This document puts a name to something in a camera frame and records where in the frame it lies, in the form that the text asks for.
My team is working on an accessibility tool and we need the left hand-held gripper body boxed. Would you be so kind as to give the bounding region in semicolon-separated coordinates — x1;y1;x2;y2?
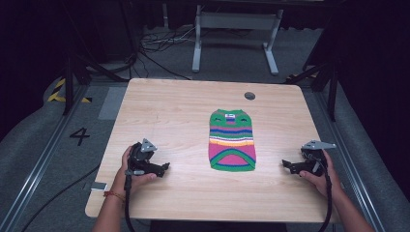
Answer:
125;137;162;178

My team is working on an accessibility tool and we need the metal floor rail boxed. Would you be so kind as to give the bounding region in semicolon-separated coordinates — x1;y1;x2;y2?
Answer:
312;89;389;232
0;84;91;232

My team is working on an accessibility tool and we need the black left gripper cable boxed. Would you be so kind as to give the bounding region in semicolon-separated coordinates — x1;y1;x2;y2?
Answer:
124;173;138;232

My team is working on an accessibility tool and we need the black metal stand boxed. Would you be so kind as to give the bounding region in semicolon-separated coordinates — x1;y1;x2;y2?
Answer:
62;0;131;116
284;59;340;123

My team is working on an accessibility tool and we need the bundle of floor cables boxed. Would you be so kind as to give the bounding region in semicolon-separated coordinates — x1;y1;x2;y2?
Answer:
137;24;198;81

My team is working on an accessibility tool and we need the black floor cable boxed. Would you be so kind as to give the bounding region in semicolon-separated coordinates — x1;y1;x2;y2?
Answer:
20;163;102;232

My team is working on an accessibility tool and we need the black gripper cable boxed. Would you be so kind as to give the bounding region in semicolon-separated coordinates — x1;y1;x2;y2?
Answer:
308;154;334;232
124;173;138;232

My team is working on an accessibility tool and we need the yellow black hazard tape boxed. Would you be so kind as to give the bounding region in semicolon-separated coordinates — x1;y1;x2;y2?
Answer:
46;77;94;104

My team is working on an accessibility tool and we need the white metal desk frame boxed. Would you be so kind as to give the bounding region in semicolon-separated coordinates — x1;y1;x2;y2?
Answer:
190;4;285;77

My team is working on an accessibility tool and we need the striped knit pet sweater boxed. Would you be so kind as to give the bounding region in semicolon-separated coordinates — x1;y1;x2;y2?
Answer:
208;108;257;173

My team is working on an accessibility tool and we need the person's left hand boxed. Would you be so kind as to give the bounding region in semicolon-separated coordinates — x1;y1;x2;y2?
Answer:
110;145;159;196

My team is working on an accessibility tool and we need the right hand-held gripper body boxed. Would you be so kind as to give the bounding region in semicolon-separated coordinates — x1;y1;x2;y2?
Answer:
291;138;337;178

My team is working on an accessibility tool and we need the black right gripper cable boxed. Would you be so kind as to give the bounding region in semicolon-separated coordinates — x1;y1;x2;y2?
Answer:
308;154;334;232

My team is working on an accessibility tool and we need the silver tape strip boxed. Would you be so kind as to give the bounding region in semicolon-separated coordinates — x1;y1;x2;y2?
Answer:
90;181;108;192

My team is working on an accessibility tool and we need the red string bracelet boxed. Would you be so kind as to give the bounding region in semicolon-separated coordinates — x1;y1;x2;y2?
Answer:
102;189;127;203

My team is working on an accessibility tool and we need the person's right hand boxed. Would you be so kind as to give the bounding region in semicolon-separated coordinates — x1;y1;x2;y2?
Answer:
298;149;344;207

